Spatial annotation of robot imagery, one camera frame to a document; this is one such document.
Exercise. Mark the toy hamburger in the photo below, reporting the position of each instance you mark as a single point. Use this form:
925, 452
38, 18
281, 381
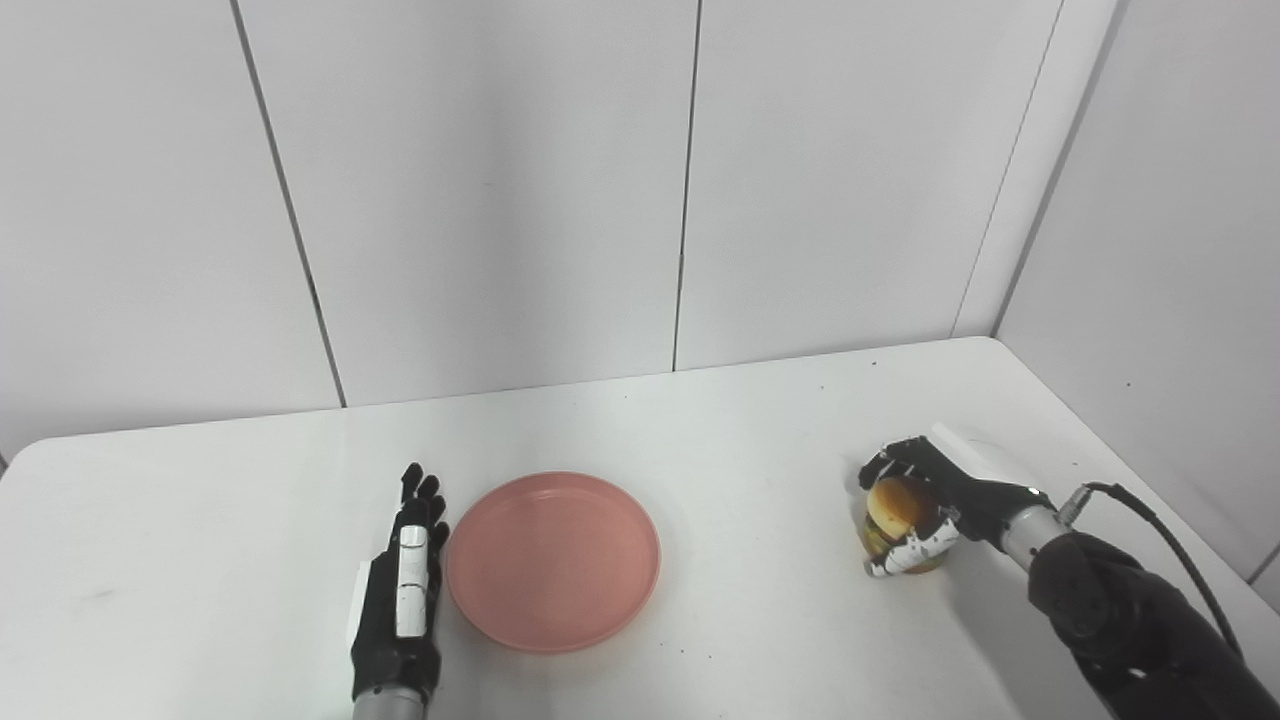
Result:
898, 515

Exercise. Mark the pink round plate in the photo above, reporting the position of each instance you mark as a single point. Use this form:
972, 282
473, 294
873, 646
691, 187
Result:
553, 562

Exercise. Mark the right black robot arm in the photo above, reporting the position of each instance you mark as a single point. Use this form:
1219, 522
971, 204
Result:
1130, 615

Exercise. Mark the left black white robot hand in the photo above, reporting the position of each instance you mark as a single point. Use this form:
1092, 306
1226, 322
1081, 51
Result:
400, 620

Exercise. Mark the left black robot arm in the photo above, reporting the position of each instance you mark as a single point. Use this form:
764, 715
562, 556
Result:
388, 705

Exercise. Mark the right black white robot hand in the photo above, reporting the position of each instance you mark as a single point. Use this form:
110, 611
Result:
945, 495

